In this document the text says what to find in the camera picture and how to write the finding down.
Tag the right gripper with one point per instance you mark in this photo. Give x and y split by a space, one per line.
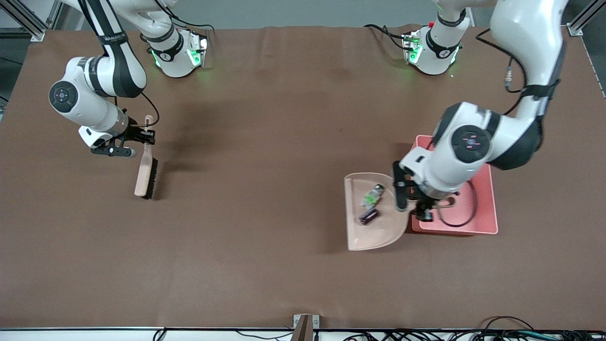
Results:
135 134

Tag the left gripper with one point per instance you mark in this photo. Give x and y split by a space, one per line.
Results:
424 204

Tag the beige hand brush black bristles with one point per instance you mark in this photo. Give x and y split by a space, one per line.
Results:
143 175

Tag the white electronic component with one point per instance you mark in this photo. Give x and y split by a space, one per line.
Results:
371 196

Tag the black purple electronic component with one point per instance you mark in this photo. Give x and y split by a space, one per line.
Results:
369 216

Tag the beige plastic dustpan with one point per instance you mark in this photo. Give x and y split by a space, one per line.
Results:
364 237

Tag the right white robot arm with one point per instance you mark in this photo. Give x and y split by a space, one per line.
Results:
85 102

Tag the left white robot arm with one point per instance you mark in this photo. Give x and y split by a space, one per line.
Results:
521 28

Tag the pink plastic bin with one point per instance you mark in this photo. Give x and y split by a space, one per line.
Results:
483 213

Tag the metal connector box green light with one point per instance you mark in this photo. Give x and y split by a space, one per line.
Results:
199 49
411 47

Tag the brown table cover sheet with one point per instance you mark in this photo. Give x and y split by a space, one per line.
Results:
236 265

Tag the metal bracket at table edge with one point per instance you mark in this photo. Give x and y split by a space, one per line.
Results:
305 327

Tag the aluminium frame profile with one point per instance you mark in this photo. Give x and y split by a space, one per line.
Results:
23 21
582 21

